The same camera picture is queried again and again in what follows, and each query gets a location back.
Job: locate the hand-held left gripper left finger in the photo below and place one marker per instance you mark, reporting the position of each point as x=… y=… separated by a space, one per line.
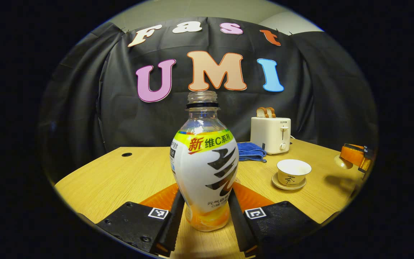
x=173 y=223

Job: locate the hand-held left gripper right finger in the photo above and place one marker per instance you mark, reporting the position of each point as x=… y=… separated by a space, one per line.
x=241 y=226

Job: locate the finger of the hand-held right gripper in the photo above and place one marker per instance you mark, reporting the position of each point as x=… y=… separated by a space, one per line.
x=352 y=154
x=368 y=158

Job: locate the beige teacup lid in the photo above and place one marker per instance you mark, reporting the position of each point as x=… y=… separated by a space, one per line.
x=340 y=162

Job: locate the water bottle with white label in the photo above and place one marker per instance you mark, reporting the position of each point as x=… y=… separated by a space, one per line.
x=203 y=169

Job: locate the beige teacup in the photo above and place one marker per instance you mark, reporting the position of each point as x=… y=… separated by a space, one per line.
x=293 y=178

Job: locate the beige saucer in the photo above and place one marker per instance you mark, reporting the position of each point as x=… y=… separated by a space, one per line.
x=277 y=182

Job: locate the blue towel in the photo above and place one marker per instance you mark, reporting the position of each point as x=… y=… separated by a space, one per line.
x=250 y=151

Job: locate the white toaster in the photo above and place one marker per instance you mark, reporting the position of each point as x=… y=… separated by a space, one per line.
x=268 y=135

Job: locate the toast slice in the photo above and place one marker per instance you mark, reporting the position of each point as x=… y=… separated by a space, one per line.
x=271 y=112
x=261 y=112

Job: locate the black backdrop cloth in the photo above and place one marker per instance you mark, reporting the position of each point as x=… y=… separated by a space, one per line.
x=120 y=118

